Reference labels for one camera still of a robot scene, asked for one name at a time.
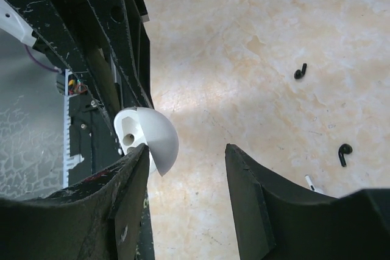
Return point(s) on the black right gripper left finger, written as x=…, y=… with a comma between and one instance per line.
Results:
x=96, y=218

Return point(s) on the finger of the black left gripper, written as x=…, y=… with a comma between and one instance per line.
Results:
x=122, y=24
x=64, y=36

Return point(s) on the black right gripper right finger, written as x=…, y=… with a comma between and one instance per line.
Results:
x=277, y=219

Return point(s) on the white earbud charging case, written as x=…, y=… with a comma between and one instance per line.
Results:
x=139, y=125

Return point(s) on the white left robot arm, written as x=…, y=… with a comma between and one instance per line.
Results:
x=102, y=42

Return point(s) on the black earbud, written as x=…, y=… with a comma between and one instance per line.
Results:
x=344, y=149
x=300, y=73

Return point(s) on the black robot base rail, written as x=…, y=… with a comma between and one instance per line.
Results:
x=88, y=144

